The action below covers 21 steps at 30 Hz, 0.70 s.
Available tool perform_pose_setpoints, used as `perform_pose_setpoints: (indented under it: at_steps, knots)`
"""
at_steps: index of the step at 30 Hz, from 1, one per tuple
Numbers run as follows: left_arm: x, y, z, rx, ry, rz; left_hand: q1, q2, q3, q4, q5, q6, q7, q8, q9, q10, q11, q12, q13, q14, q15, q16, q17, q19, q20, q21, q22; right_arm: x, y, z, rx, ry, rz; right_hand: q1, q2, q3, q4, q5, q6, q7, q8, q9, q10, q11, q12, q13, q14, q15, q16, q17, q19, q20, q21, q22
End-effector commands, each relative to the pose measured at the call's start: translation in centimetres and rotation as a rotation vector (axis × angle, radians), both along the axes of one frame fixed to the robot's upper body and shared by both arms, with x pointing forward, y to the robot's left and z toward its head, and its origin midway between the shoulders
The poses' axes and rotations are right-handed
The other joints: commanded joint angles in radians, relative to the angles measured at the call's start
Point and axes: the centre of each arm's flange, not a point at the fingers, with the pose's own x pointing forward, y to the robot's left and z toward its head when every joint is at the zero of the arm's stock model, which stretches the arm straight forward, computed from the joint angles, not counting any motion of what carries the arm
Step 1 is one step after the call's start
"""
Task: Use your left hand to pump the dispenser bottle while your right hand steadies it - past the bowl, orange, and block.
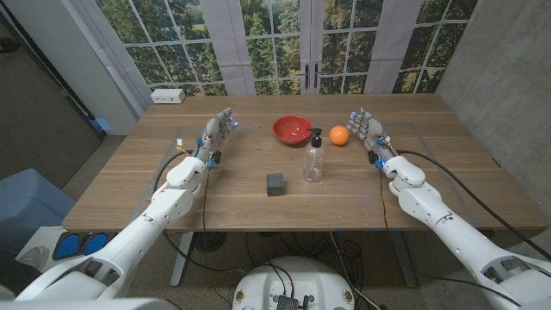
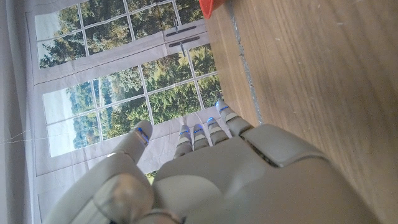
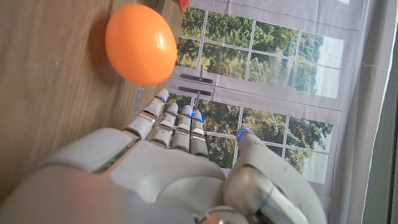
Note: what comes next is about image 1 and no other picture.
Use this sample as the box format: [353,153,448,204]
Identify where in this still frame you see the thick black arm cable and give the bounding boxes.
[395,149,551,262]
[151,149,246,276]

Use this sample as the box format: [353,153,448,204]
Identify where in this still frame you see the black round fan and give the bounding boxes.
[192,232,228,253]

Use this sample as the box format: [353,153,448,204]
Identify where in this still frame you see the blue-grey bin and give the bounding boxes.
[0,167,77,255]

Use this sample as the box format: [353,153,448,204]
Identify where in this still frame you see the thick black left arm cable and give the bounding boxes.
[151,149,246,276]

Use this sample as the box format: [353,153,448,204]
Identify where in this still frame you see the orange fruit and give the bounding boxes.
[329,125,350,147]

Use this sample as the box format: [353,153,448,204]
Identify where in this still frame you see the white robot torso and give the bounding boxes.
[231,257,356,310]

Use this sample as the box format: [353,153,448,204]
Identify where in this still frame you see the dark grey block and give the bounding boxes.
[265,172,286,197]

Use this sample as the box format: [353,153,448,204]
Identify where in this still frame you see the black torso electronics module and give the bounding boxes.
[274,294,315,310]

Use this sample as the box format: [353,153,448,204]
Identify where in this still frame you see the white power strip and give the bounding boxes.
[150,88,187,105]

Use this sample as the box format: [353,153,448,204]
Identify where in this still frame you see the red bowl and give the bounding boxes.
[271,115,314,146]

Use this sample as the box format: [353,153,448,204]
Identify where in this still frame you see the grey table leg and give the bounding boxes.
[389,232,418,288]

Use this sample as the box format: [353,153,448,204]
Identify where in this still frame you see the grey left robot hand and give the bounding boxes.
[193,107,239,169]

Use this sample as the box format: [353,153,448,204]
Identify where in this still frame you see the white table leg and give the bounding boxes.
[170,232,195,288]

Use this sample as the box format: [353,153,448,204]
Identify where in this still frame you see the black foot pedal blue pads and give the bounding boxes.
[52,231,120,262]

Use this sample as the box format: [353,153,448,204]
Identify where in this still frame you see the clear pump dispenser bottle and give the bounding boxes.
[302,127,327,183]

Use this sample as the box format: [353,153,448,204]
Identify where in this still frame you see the printed window backdrop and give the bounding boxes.
[72,0,479,117]

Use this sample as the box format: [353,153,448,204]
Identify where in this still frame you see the white sneaker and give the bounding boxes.
[19,245,51,268]

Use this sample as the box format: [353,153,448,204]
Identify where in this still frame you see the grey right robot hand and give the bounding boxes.
[346,107,397,170]

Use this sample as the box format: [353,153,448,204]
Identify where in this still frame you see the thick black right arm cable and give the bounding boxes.
[395,149,551,262]

